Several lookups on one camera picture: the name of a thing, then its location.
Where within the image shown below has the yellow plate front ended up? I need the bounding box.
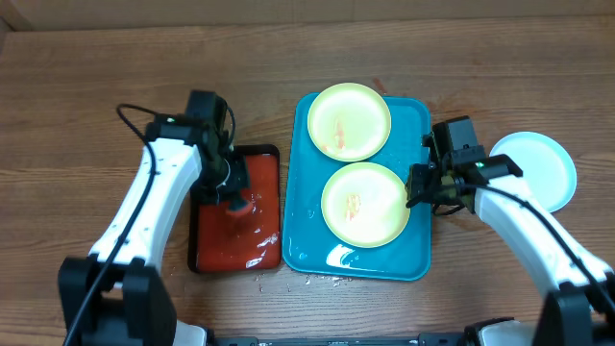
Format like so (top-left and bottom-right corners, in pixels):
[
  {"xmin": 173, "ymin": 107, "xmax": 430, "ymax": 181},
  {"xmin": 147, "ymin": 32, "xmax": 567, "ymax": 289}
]
[{"xmin": 321, "ymin": 161, "xmax": 410, "ymax": 248}]

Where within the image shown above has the yellow plate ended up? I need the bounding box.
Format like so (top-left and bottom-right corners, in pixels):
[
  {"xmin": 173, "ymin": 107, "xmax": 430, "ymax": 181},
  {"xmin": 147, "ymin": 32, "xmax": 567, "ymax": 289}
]
[
  {"xmin": 307, "ymin": 83, "xmax": 392, "ymax": 162},
  {"xmin": 321, "ymin": 161, "xmax": 410, "ymax": 248}
]

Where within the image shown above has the yellow plate back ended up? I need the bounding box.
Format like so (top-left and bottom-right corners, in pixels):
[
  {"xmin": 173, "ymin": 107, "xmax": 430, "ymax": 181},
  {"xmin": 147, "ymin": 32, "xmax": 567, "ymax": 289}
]
[{"xmin": 307, "ymin": 83, "xmax": 392, "ymax": 162}]

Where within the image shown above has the white round plate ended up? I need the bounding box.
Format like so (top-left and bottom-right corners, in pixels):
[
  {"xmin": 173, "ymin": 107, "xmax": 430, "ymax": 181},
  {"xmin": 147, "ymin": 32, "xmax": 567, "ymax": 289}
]
[{"xmin": 490, "ymin": 132, "xmax": 578, "ymax": 212}]

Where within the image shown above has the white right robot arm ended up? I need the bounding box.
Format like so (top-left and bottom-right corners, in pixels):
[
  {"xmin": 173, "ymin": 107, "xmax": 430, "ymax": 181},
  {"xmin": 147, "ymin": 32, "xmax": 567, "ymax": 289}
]
[{"xmin": 406, "ymin": 155, "xmax": 614, "ymax": 345}]

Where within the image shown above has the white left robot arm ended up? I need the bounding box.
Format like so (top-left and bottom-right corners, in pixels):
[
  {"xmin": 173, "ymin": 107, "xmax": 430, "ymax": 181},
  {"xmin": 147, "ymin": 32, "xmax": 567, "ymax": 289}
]
[{"xmin": 59, "ymin": 111, "xmax": 252, "ymax": 345}]

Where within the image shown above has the black tray with red water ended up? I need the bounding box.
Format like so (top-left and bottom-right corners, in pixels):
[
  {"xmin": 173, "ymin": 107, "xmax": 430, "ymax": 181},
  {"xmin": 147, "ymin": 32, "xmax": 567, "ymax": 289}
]
[{"xmin": 187, "ymin": 144, "xmax": 282, "ymax": 273}]

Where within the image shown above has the blue plastic serving tray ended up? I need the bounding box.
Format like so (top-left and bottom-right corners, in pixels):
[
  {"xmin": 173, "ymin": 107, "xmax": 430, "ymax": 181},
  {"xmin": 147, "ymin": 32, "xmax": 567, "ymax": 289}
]
[{"xmin": 282, "ymin": 93, "xmax": 431, "ymax": 281}]

